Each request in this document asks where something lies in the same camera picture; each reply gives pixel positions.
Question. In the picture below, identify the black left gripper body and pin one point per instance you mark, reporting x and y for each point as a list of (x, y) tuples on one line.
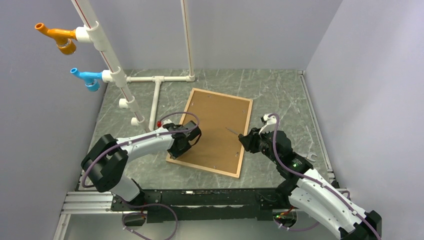
[(176, 152)]

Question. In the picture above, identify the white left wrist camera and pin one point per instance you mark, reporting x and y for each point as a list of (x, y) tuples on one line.
[(163, 122)]

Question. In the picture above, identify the wooden picture frame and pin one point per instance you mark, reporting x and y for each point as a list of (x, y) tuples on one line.
[(218, 150)]

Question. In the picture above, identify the white pvc pipe rack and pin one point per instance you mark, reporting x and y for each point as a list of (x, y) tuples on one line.
[(93, 33)]

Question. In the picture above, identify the silver open-end wrench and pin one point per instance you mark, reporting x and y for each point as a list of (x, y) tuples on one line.
[(310, 156)]

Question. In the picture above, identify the black yellow screwdriver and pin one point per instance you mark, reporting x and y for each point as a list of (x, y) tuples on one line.
[(232, 131)]

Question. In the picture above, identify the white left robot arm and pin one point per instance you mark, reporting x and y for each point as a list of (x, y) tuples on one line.
[(105, 163)]

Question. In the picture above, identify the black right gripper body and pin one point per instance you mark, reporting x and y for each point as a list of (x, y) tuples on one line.
[(259, 142)]

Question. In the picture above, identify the orange pipe fitting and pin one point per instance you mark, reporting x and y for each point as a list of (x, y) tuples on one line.
[(62, 37)]

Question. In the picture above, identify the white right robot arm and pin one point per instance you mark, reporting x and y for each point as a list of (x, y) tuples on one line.
[(305, 189)]

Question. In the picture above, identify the blue pipe fitting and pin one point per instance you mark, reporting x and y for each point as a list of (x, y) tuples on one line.
[(91, 79)]

